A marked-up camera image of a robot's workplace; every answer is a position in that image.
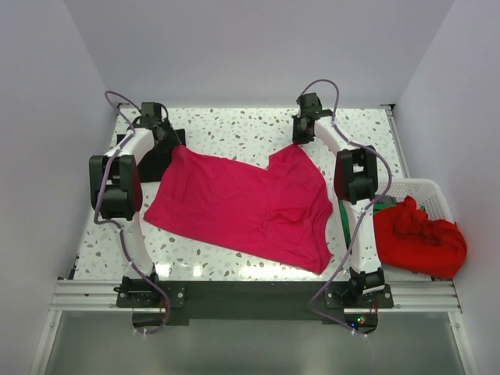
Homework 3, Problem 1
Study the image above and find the magenta t shirt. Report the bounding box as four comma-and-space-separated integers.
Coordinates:
144, 145, 333, 274

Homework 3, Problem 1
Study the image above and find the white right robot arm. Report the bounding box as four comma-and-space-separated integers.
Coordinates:
292, 93, 385, 307

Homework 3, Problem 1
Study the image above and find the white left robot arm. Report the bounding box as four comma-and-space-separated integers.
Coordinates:
89, 102, 185, 306

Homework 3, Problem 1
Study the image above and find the folded black t shirt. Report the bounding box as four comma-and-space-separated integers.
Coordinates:
138, 128, 186, 183

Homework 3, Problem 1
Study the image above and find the green t shirt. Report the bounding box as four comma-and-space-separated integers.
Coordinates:
338, 195, 397, 248

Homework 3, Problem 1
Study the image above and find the white plastic laundry basket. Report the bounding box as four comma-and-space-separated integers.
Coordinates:
331, 178, 456, 279

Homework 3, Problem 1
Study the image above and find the red t shirt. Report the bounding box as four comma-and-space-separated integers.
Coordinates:
373, 196, 467, 279

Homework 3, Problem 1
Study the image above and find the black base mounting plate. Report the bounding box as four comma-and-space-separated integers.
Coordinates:
113, 278, 395, 334

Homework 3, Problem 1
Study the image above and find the aluminium frame rail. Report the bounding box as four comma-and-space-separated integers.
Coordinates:
29, 280, 480, 374

